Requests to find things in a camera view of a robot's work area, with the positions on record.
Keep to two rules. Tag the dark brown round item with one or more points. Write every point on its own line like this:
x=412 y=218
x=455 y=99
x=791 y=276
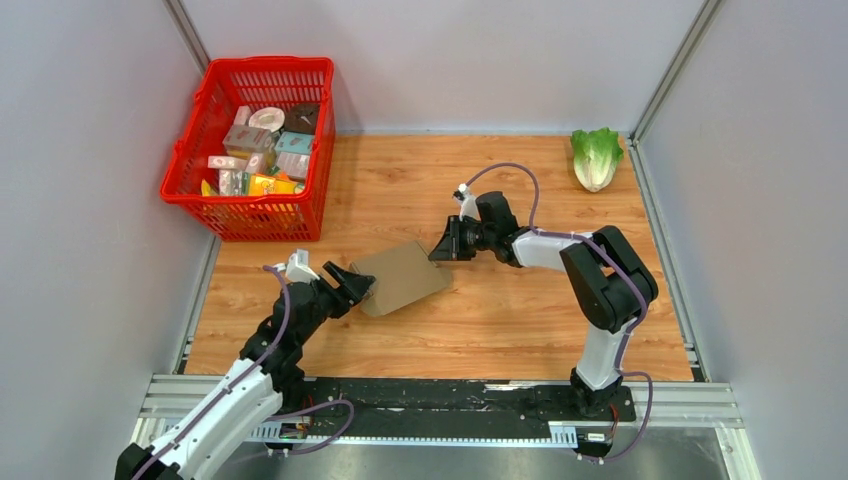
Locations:
x=302 y=118

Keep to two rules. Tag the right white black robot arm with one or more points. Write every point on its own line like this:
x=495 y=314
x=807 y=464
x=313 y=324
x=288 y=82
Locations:
x=611 y=284

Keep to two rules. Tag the brown cardboard paper box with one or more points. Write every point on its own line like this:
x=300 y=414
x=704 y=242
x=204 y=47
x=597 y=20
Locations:
x=403 y=275

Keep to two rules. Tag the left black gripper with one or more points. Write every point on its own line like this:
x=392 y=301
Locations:
x=355 y=286

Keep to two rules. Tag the teal small box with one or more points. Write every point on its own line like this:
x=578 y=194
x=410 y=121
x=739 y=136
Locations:
x=294 y=143

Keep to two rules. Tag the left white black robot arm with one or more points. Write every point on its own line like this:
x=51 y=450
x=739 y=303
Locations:
x=262 y=384

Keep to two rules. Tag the orange yellow snack packet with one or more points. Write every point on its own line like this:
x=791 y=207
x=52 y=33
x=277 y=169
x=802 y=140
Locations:
x=263 y=185

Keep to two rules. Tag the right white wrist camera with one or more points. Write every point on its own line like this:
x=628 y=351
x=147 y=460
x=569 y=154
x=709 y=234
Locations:
x=467 y=202

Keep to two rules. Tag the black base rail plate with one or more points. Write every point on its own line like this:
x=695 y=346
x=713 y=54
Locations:
x=446 y=409

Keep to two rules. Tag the pink grey carton box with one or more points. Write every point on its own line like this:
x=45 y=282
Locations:
x=246 y=139

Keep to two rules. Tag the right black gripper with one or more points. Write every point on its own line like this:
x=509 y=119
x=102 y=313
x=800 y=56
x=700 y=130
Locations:
x=450 y=247

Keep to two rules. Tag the pink white small box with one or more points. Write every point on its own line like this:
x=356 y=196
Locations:
x=221 y=162

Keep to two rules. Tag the green lettuce head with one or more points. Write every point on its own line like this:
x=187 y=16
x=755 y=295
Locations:
x=597 y=154

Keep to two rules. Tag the red plastic shopping basket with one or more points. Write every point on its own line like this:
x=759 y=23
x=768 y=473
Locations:
x=253 y=161

